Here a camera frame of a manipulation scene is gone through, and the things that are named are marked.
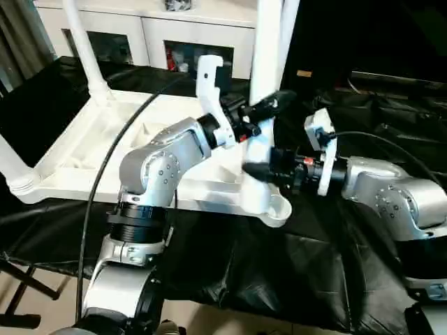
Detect white plastic table leg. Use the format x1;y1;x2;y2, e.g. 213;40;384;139
240;0;284;214
279;0;301;88
0;134;38;195
61;0;115;107

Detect white plastic table top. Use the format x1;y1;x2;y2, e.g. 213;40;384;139
8;87;293;230

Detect white glass-door cabinet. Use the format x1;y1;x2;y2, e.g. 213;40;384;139
34;0;259;80

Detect dark objects on cabinet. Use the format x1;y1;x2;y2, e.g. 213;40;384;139
163;0;195;12

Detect long black bar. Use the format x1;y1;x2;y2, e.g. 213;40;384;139
351;70;447;88

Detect grey robot left foot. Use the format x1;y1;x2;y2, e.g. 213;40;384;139
156;319;186;335

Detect grey curtain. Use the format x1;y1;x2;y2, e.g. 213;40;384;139
0;0;59;95

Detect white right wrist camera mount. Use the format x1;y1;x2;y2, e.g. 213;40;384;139
303;107;339;196

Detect black left wrist camera cable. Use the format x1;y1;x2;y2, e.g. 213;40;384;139
75;75;186;318

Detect dark folding stand frame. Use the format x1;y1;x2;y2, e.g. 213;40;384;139
0;251;62;331

